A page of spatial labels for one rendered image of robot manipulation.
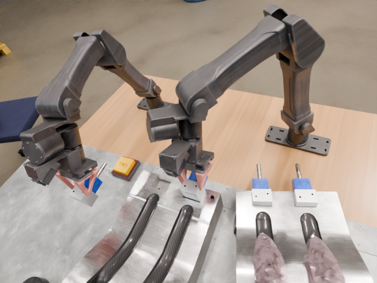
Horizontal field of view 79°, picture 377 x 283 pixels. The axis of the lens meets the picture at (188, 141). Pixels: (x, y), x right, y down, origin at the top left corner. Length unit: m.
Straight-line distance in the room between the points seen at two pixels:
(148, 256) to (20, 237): 0.52
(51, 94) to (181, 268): 0.50
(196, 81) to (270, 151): 0.44
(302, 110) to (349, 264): 0.37
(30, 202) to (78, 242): 0.30
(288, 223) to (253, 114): 0.45
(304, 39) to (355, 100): 1.81
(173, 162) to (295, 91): 0.36
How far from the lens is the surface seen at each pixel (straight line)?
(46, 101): 0.61
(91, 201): 0.73
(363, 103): 2.30
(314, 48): 0.56
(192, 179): 0.64
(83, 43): 0.71
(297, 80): 0.61
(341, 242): 0.67
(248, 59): 0.49
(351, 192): 0.80
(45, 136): 0.58
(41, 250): 0.93
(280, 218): 0.66
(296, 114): 0.70
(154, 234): 0.65
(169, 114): 0.49
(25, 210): 1.06
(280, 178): 0.78
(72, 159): 0.63
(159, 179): 0.74
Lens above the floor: 1.47
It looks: 49 degrees down
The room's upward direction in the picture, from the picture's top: 18 degrees counter-clockwise
